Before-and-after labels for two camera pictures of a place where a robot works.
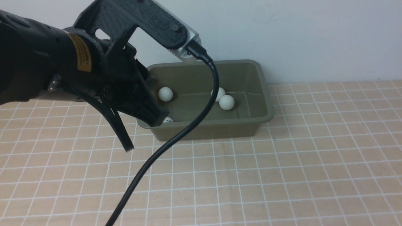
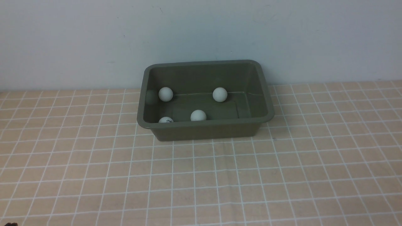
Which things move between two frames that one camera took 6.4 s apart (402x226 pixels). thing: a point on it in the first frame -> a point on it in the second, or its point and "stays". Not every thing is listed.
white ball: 226,102 -> 198,115
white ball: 165,94 stays
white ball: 221,92 stays
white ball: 167,120 stays
